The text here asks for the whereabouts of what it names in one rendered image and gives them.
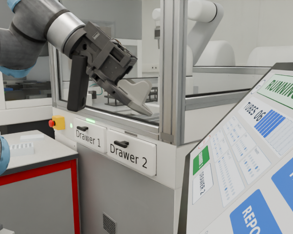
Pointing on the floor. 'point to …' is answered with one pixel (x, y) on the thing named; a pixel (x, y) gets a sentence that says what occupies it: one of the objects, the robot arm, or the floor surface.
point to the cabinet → (120, 196)
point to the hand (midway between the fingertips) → (144, 113)
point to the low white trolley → (37, 189)
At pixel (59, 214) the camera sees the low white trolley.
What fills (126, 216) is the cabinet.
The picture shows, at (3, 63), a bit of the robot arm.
